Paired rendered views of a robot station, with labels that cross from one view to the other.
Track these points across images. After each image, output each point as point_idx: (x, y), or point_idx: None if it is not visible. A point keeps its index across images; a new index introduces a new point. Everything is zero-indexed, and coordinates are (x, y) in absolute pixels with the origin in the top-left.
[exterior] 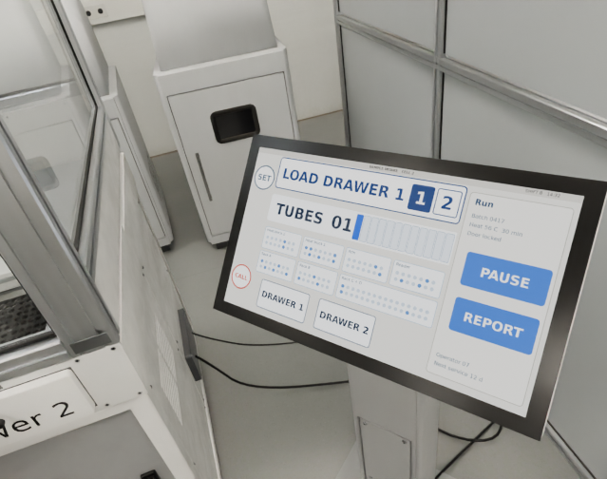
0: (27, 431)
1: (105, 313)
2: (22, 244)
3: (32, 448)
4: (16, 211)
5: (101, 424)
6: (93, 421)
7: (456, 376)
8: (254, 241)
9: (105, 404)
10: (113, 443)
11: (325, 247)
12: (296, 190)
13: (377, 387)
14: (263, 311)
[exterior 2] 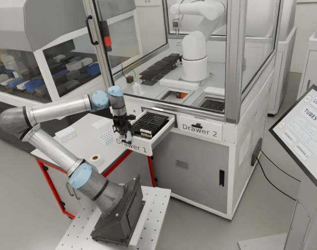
0: (204, 134)
1: (238, 114)
2: (230, 87)
3: (201, 140)
4: (234, 79)
5: (219, 146)
6: (218, 143)
7: None
8: (291, 116)
9: (224, 140)
10: (219, 154)
11: (311, 127)
12: (314, 107)
13: (308, 188)
14: (281, 137)
